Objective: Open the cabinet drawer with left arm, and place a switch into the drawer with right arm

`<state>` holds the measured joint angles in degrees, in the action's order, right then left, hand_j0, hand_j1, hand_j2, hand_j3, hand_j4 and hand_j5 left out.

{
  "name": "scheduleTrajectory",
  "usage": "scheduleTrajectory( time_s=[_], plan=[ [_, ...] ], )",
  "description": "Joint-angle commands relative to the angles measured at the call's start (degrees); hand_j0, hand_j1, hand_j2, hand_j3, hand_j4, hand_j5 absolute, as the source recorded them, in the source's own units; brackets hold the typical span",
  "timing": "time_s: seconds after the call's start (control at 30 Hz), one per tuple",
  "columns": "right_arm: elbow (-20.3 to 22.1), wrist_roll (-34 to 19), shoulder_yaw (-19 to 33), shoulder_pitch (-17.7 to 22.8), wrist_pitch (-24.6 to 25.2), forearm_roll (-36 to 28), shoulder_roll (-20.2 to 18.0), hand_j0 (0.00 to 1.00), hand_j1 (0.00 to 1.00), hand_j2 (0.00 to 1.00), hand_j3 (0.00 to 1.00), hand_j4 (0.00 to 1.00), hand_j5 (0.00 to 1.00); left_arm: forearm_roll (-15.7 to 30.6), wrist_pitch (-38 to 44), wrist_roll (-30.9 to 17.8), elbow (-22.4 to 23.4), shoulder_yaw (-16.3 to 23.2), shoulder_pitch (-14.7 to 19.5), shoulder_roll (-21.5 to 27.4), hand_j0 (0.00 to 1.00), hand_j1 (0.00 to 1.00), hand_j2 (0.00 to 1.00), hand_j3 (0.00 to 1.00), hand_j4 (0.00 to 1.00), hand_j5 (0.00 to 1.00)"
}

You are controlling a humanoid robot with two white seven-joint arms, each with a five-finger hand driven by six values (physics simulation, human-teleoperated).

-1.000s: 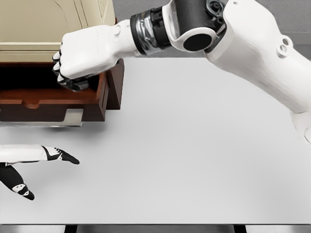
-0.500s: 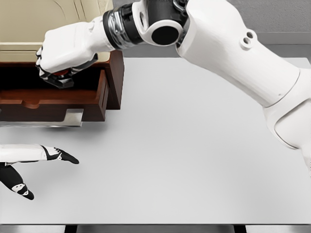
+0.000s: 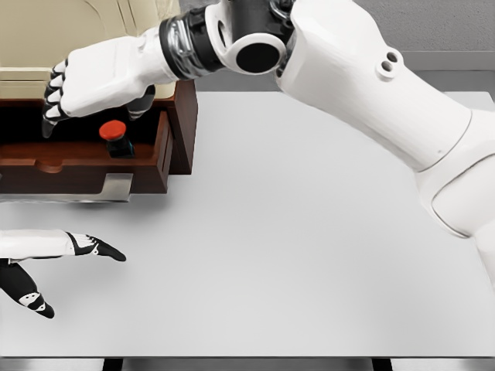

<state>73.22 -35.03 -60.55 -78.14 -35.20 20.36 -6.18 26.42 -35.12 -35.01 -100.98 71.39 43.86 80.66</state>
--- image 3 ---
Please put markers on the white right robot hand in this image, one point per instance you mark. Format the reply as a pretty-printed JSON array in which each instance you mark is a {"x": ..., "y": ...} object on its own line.
[{"x": 96, "y": 77}]

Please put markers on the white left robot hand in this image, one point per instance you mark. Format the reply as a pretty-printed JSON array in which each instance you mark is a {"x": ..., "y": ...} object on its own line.
[{"x": 35, "y": 243}]

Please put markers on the brown cabinet with beige top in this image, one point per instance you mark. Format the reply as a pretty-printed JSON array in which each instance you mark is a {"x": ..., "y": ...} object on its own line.
[{"x": 185, "y": 127}]

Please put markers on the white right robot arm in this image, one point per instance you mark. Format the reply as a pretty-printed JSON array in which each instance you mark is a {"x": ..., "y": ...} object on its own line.
[{"x": 348, "y": 77}]

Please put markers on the red button switch black base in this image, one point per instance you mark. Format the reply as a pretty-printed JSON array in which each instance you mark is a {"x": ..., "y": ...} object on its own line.
[{"x": 113, "y": 131}]

